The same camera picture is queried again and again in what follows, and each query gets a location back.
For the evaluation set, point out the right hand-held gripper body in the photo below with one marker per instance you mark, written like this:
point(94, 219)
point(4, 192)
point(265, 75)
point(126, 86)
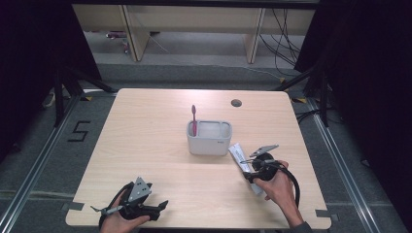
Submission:
point(265, 168)

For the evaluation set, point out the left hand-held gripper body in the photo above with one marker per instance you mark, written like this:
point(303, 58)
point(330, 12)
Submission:
point(140, 191)

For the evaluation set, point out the white toothpaste tube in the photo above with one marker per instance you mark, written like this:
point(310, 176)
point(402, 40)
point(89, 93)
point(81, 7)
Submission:
point(240, 158)

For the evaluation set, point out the grey toothbrush holder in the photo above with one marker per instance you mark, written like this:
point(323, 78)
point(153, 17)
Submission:
point(209, 142)

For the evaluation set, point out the pink toothbrush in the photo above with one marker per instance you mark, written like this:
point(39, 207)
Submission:
point(194, 121)

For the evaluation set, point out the person's right hand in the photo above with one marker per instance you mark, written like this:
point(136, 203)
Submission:
point(278, 191)

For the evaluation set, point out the person's left hand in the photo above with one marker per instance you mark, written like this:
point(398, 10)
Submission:
point(118, 223)

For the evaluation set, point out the grey right gripper plug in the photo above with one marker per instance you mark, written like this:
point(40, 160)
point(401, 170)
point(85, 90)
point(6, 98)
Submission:
point(259, 160)

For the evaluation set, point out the grey gripper plug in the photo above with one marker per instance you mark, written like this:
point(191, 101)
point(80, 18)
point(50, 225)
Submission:
point(108, 211)
point(259, 160)

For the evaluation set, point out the grey left gripper plug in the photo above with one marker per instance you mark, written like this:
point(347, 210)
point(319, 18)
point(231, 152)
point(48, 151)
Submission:
point(108, 211)

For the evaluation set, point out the yellow floor tape piece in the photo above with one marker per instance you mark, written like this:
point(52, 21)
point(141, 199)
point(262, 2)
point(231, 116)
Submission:
point(87, 97)
point(301, 100)

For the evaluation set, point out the black metal stand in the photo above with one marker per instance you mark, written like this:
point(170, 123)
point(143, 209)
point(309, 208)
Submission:
point(324, 97)
point(60, 93)

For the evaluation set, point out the dark curtain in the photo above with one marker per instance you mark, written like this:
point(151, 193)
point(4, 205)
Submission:
point(372, 81)
point(29, 64)

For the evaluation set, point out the small pink floor clutter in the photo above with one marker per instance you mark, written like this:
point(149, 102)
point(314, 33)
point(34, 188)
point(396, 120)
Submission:
point(124, 45)

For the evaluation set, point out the aluminium floor rail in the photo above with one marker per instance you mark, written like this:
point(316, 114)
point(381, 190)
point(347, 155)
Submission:
point(343, 168)
point(39, 161)

